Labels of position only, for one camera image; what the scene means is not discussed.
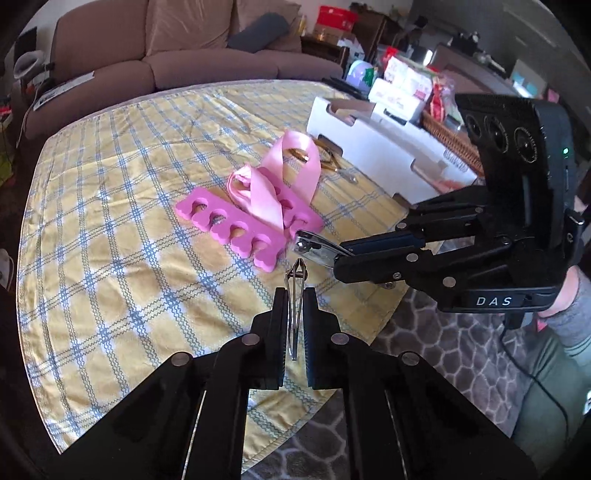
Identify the paper leaflet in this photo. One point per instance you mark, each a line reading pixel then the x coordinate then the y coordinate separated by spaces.
pixel 64 92

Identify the person's right forearm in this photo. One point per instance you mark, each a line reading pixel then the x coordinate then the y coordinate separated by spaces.
pixel 572 318

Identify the white tissue pack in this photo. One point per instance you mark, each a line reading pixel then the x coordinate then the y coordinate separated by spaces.
pixel 392 94

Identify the pink satin ribbon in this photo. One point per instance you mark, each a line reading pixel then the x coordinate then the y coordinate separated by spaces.
pixel 268 189

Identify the grey cushion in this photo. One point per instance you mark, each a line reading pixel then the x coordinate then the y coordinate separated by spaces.
pixel 258 32

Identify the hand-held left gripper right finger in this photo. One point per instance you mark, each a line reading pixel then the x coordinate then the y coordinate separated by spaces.
pixel 311 332

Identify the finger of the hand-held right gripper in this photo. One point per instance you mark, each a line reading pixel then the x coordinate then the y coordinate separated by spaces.
pixel 378 267
pixel 388 241

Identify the black remote control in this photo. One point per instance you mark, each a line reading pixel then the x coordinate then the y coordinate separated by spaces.
pixel 344 85

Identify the brown sofa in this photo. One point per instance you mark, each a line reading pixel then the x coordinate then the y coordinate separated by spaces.
pixel 184 64

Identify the white cardboard box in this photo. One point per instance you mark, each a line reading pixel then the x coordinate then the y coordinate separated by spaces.
pixel 383 147

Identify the wicker basket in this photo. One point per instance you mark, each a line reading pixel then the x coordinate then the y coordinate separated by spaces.
pixel 452 143

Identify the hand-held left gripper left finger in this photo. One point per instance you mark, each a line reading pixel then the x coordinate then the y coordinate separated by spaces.
pixel 277 332

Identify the purple container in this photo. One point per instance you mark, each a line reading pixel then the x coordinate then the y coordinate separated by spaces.
pixel 360 74

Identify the yellow plaid cloth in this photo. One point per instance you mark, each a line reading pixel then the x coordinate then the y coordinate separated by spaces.
pixel 115 254

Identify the red snack bag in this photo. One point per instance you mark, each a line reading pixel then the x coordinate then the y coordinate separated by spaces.
pixel 442 94

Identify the red box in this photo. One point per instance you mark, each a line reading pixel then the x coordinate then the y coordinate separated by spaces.
pixel 337 18

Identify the red printed tissue pack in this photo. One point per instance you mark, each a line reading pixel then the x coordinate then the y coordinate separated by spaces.
pixel 411 76

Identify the silver nail clipper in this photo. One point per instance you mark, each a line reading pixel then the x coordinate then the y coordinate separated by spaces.
pixel 314 244
pixel 292 323

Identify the gold cuticle nipper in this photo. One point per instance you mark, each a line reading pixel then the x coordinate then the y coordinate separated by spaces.
pixel 339 171

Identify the person's green trouser leg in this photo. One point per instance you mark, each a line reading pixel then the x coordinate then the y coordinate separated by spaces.
pixel 549 397

